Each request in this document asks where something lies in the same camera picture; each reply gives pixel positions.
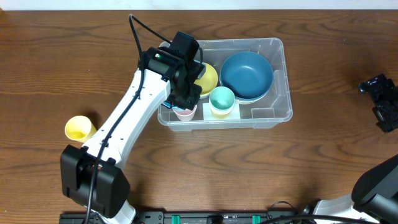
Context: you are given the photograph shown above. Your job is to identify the yellow bowl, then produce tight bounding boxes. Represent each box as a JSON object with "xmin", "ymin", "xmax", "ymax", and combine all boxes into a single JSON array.
[{"xmin": 194, "ymin": 63, "xmax": 218, "ymax": 94}]

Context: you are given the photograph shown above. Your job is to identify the light blue cup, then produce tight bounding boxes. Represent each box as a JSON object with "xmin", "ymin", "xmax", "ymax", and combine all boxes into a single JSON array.
[{"xmin": 162, "ymin": 101, "xmax": 173, "ymax": 109}]

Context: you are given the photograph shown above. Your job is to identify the pink cup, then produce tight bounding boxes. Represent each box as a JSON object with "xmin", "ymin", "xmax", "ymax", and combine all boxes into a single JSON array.
[{"xmin": 172, "ymin": 105, "xmax": 197, "ymax": 121}]

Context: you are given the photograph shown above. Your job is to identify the mint green cup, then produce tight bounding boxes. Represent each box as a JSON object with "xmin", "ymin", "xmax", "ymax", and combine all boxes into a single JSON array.
[{"xmin": 209, "ymin": 86, "xmax": 235, "ymax": 111}]

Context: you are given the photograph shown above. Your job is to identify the cream white cup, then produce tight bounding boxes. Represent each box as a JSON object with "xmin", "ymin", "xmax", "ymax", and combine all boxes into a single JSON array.
[{"xmin": 209, "ymin": 104, "xmax": 234, "ymax": 116}]

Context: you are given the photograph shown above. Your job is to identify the dark blue bowl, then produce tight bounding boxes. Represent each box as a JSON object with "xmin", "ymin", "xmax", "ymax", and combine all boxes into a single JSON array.
[
  {"xmin": 220, "ymin": 52, "xmax": 274, "ymax": 85},
  {"xmin": 220, "ymin": 82, "xmax": 272, "ymax": 103}
]

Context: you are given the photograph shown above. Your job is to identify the large cream bowl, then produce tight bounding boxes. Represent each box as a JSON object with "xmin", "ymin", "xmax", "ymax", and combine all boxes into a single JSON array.
[{"xmin": 235, "ymin": 95, "xmax": 265, "ymax": 105}]

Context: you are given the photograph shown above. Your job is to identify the small white bowl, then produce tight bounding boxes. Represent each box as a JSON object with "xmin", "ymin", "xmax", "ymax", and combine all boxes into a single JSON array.
[{"xmin": 200, "ymin": 92, "xmax": 211, "ymax": 99}]

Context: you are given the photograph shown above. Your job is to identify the yellow cup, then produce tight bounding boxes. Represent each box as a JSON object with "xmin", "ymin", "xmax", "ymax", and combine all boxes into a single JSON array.
[
  {"xmin": 65, "ymin": 115, "xmax": 97, "ymax": 143},
  {"xmin": 211, "ymin": 110, "xmax": 231, "ymax": 119}
]

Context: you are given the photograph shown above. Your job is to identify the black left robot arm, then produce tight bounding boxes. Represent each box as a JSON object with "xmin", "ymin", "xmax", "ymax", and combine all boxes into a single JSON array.
[{"xmin": 60, "ymin": 32, "xmax": 205, "ymax": 223}]

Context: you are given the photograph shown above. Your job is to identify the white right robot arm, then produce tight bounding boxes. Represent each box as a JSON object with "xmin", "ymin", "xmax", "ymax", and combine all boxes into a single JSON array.
[{"xmin": 310, "ymin": 74, "xmax": 397, "ymax": 223}]

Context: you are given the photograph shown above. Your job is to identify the clear plastic storage bin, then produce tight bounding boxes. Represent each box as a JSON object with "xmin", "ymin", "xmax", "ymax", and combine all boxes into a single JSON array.
[{"xmin": 157, "ymin": 37, "xmax": 293, "ymax": 131}]

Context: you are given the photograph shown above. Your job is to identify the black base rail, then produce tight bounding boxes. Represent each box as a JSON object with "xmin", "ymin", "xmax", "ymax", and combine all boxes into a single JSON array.
[{"xmin": 58, "ymin": 208, "xmax": 312, "ymax": 224}]

